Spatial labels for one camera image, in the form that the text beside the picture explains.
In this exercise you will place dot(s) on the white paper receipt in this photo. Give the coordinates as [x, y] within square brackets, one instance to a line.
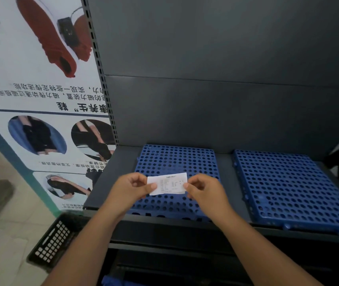
[169, 183]

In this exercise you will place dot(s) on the blue plastic piece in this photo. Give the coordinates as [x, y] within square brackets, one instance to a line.
[119, 281]

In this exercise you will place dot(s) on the person's left forearm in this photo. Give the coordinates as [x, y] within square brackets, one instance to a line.
[83, 250]

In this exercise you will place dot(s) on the person's left hand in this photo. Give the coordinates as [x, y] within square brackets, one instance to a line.
[124, 195]

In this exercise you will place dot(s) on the blue perforated plastic pallet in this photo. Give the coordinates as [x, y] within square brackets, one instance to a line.
[172, 159]
[291, 187]

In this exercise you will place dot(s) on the white printed poster banner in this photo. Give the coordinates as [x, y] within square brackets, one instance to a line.
[23, 95]

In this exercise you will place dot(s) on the person's right thumb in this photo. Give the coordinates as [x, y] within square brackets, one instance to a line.
[191, 189]

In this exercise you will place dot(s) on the dark grey metal shelf unit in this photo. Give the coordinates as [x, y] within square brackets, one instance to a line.
[217, 86]

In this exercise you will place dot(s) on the black plastic basket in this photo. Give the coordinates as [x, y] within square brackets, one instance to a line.
[55, 238]

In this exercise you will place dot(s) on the person's right hand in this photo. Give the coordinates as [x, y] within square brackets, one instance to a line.
[209, 198]

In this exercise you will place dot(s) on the person's right forearm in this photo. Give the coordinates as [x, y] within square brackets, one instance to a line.
[258, 253]

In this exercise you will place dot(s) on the person's left thumb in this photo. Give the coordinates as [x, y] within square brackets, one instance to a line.
[147, 189]

